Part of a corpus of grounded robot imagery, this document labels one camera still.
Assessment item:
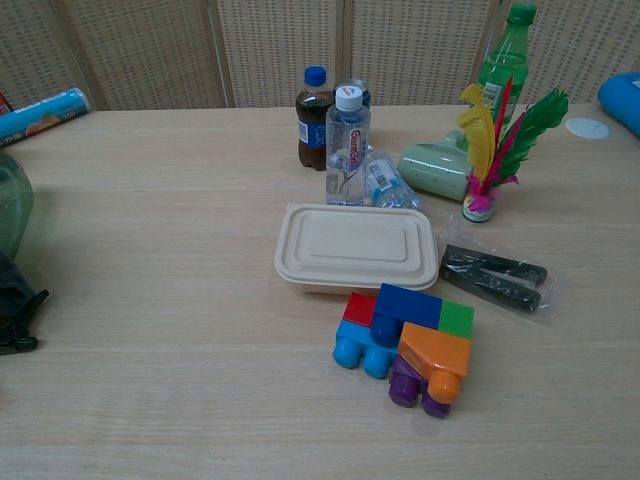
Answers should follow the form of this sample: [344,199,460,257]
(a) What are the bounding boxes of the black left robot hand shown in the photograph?
[0,248,50,357]

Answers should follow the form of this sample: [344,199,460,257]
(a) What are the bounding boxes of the clear water bottle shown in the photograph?
[361,144,425,210]
[325,83,374,207]

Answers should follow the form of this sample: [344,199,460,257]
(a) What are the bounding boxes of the lying clear water bottle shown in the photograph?
[361,144,425,210]

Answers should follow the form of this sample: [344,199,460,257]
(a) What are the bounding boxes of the blue snack tube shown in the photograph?
[0,87,91,144]

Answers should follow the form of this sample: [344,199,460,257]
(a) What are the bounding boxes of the beige lidded lunch box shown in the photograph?
[273,201,441,295]

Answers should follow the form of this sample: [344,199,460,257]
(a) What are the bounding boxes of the red toy building block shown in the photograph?
[341,292,378,329]

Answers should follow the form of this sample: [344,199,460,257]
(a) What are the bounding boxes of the cola bottle with blue cap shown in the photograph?
[297,65,335,173]

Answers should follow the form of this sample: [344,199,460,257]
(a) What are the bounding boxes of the light blue toy building block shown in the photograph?
[332,319,400,380]

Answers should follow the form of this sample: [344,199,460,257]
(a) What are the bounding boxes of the beige folding screen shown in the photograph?
[0,0,640,111]

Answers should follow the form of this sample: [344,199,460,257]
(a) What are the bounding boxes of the dark blue toy building block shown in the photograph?
[369,282,444,350]

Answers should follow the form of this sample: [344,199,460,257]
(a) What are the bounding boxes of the purple toy building block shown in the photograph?
[388,355,454,419]

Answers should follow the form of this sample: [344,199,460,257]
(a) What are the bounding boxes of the orange toy building block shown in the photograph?
[397,321,474,404]

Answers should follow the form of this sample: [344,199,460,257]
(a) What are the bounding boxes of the green toy building block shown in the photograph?
[437,298,476,343]

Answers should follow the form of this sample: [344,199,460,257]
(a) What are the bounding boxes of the black tongs in plastic bag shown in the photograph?
[437,215,560,326]

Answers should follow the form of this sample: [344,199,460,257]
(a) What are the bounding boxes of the colourful feather shuttlecock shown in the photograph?
[458,74,570,225]

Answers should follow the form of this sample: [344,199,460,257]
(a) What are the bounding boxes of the green soda bottle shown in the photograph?
[478,2,530,122]

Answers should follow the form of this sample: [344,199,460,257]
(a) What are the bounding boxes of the white round table cap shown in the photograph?
[566,117,611,140]

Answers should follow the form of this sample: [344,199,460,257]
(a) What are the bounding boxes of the blue plastic container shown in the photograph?
[597,71,640,141]

